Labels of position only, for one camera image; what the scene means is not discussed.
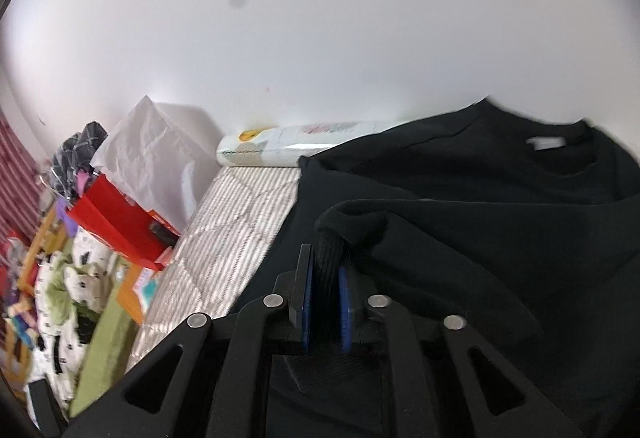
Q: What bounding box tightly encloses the green floor mat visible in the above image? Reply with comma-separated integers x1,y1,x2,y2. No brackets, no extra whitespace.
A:
67,303,141,419

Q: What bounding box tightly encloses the red paper bag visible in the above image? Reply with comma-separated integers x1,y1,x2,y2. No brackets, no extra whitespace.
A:
66,174,181,271

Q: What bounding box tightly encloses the white patterned bolster pillow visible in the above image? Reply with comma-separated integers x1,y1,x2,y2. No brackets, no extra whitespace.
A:
216,119,401,167

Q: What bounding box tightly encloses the black shirt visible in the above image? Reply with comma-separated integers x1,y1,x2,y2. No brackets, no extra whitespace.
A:
220,98,640,438

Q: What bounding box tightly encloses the orange wooden frame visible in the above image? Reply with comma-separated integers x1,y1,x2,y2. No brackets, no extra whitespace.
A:
19,207,68,289

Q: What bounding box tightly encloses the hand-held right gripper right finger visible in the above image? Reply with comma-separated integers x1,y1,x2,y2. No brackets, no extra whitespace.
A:
337,265,583,438

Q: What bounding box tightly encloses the colourful printed booklet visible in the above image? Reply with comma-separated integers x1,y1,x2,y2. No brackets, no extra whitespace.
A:
132,268,162,315

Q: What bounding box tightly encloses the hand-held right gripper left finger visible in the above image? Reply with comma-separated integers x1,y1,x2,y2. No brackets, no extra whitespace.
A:
62,244,317,438

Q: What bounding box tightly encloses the orange flat box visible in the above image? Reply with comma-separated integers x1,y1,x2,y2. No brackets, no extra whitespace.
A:
114,263,151,325

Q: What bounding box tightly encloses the striped bed mattress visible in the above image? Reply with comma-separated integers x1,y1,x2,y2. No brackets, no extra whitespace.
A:
125,165,306,374

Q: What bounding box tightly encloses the white plastic bag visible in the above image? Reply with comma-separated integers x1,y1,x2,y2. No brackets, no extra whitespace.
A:
91,95,226,233

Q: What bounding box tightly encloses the red striped curtain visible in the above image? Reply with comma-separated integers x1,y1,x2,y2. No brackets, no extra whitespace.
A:
0,113,46,239

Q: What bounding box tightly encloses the white green printed cloth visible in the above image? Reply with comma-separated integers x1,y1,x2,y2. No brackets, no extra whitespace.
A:
30,228,121,399

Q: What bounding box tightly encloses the dark checked cloth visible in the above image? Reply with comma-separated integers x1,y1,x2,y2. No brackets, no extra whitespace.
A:
50,122,108,199

